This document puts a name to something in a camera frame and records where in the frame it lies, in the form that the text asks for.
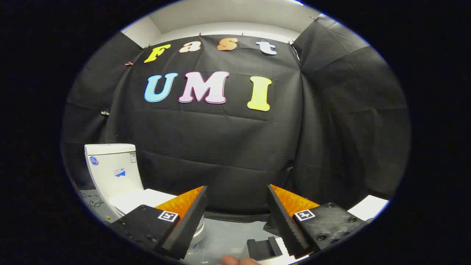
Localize white flat panel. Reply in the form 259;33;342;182
348;195;390;221

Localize black backdrop cloth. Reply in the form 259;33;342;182
63;14;410;223

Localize white toilet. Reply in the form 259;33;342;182
85;144;205;254

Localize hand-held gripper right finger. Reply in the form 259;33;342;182
268;184;368;258

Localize black plastic stand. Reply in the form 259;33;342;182
241;237;283;262

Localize thin black floor cables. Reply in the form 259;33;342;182
80;191;105;210

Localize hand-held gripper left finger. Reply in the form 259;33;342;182
110;186;208;260

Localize white toilet lid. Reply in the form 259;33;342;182
110;189;178;216

